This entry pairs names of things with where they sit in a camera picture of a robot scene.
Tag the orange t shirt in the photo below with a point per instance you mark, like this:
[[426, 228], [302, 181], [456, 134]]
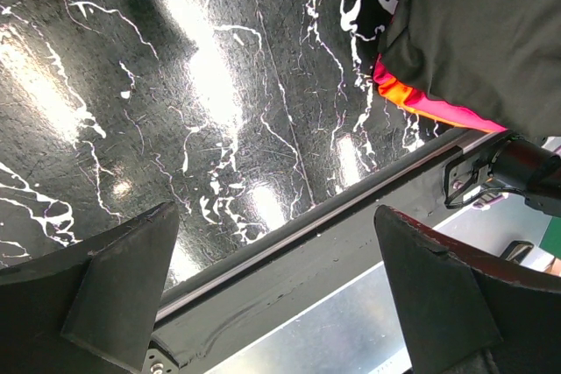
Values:
[[399, 96]]

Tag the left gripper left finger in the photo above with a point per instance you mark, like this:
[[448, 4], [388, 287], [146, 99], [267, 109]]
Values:
[[91, 307]]

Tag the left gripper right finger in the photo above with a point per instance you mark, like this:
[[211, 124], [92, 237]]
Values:
[[463, 310]]

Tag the dark green board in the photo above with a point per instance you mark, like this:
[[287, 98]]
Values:
[[551, 241]]

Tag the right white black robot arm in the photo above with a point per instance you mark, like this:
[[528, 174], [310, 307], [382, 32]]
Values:
[[504, 166]]

